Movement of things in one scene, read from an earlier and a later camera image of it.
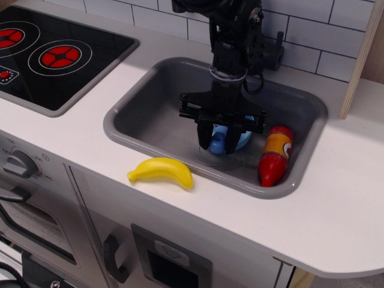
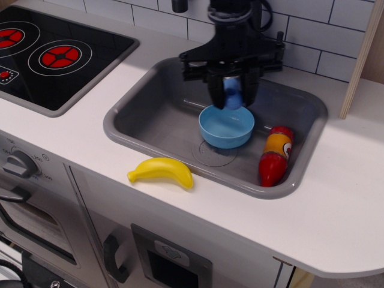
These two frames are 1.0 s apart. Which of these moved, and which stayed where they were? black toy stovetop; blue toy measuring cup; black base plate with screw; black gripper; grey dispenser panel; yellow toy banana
Moved: black gripper; blue toy measuring cup
Stayed: yellow toy banana; black base plate with screw; black toy stovetop; grey dispenser panel
